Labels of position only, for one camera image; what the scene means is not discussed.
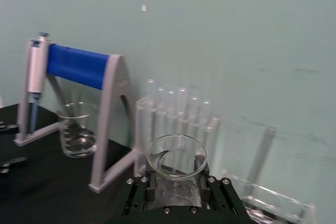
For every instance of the grey pipette stand blue bar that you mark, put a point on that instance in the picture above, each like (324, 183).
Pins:
(76, 66)

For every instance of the clear acrylic test tube rack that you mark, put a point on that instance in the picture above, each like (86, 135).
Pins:
(142, 129)

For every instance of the clear glass beaker with markings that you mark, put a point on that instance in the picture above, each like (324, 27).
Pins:
(76, 140)

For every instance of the black table cloth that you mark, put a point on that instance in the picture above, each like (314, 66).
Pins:
(52, 195)

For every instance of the small clear glass beaker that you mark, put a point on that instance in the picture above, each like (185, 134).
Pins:
(176, 191)

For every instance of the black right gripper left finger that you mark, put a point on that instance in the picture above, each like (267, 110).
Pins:
(136, 192)

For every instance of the clear glass test tube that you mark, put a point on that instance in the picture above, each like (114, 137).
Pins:
(171, 103)
(151, 90)
(161, 100)
(194, 108)
(206, 113)
(181, 100)

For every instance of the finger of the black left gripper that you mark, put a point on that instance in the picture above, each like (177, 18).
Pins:
(6, 125)
(13, 162)

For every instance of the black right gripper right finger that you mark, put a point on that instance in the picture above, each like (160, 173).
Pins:
(220, 195)

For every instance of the clear plastic case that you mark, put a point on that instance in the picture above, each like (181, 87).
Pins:
(275, 201)

